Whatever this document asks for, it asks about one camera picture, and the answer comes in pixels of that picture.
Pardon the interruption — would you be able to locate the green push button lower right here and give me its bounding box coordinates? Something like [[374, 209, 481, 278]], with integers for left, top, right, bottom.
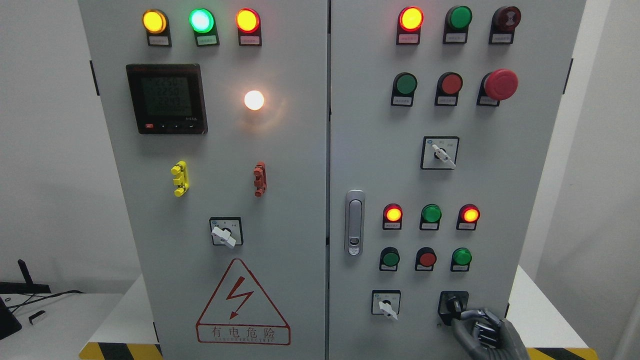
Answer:
[[450, 247, 473, 272]]

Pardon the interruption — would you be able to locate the green push button lower left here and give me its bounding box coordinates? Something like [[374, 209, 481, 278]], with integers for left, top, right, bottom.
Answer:
[[379, 246, 401, 272]]

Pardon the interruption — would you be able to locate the yellow indicator light top left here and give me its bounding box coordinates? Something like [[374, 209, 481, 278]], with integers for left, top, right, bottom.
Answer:
[[141, 8, 172, 47]]

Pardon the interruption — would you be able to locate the black rotary knob switch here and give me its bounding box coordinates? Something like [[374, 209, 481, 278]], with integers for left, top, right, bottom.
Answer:
[[438, 291, 469, 326]]

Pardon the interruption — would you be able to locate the red push button lower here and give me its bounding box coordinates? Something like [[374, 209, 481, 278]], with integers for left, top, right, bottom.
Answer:
[[414, 247, 438, 272]]

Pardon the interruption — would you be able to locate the yellow terminal connector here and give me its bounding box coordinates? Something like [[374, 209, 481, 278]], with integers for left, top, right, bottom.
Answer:
[[170, 161, 190, 198]]

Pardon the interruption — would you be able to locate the grey left cabinet door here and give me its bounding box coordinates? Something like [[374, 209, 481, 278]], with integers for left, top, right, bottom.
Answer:
[[78, 0, 329, 360]]

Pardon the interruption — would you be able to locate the grey cabinet door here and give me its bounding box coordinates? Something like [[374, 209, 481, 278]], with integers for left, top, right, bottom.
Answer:
[[327, 0, 585, 360], [78, 0, 329, 360]]

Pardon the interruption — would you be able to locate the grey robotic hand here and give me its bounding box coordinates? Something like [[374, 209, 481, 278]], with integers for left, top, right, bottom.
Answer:
[[451, 309, 530, 360]]

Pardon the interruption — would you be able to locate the green indicator top right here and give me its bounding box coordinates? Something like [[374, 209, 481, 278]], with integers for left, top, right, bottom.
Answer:
[[442, 6, 473, 44]]

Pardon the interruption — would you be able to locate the red lit indicator top right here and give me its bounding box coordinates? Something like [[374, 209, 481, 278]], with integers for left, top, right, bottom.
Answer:
[[396, 6, 425, 45]]

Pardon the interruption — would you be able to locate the red lit indicator light left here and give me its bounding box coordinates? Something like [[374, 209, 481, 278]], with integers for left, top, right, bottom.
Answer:
[[235, 7, 262, 47]]

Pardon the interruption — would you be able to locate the red push button upper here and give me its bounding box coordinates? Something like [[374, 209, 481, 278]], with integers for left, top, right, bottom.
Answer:
[[434, 71, 463, 107]]

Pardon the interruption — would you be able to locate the white selector switch upper right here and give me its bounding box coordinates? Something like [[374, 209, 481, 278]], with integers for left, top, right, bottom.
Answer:
[[420, 136, 460, 170]]

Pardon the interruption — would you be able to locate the silver door latch handle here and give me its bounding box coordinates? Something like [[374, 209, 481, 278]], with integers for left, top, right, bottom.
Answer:
[[344, 189, 366, 256]]

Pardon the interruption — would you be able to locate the green lit indicator light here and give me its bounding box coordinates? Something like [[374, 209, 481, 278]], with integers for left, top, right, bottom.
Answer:
[[189, 7, 220, 47]]

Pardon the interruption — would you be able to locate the red high voltage warning sticker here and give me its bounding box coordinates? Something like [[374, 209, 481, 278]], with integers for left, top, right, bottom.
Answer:
[[196, 258, 291, 346]]

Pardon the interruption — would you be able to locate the black digital power meter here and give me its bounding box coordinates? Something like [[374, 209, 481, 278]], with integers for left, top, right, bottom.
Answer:
[[126, 63, 208, 135]]

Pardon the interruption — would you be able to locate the red emergency stop mushroom button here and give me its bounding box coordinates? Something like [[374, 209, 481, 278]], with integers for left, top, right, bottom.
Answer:
[[477, 68, 519, 107]]

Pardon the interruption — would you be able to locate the white selector switch left door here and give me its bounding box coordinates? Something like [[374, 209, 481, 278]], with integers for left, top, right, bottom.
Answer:
[[209, 216, 243, 249]]

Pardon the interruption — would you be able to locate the small white black adapter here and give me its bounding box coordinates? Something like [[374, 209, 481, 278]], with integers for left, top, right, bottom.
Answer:
[[28, 310, 47, 326]]

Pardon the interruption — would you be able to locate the red terminal connector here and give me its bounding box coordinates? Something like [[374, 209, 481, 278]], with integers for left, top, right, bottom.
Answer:
[[253, 161, 268, 198]]

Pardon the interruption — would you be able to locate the dark red buzzer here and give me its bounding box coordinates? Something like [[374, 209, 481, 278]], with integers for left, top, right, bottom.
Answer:
[[488, 6, 522, 44]]

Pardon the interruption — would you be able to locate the green push button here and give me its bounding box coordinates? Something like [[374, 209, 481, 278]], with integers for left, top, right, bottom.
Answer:
[[390, 71, 418, 107], [379, 246, 401, 272], [450, 247, 473, 272]]

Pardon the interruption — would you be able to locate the red lit indicator middle right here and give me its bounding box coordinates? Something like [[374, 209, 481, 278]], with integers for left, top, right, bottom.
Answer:
[[455, 203, 480, 231]]

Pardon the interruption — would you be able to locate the black device with antenna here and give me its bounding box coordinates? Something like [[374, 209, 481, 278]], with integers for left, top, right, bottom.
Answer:
[[0, 259, 51, 340]]

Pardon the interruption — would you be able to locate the black cable on table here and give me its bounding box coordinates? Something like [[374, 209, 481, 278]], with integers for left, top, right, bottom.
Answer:
[[4, 289, 86, 315]]

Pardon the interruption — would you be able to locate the white selector switch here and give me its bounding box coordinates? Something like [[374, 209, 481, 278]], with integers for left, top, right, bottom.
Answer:
[[370, 290, 402, 321], [420, 136, 460, 170]]

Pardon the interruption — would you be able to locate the grey right cabinet door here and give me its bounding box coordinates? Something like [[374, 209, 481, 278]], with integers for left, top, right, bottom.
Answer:
[[327, 0, 585, 360]]

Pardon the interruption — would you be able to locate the red push button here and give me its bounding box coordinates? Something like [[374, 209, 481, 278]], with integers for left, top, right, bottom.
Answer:
[[414, 247, 438, 272], [434, 71, 463, 107]]

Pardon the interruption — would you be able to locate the white selector switch lower right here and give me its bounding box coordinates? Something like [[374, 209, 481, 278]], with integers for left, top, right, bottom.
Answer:
[[370, 290, 402, 321]]

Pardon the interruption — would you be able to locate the red lit indicator middle left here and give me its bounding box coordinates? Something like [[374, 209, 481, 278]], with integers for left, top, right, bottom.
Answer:
[[382, 203, 403, 230]]

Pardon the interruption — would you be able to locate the white glowing lamp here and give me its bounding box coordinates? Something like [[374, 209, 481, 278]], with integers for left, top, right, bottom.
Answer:
[[243, 89, 265, 111]]

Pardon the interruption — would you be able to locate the green push button upper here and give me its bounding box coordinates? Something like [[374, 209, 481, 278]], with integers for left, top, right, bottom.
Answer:
[[390, 71, 418, 107]]

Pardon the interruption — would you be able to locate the green indicator middle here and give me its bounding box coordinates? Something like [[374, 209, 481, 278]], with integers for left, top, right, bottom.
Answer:
[[419, 203, 442, 231]]

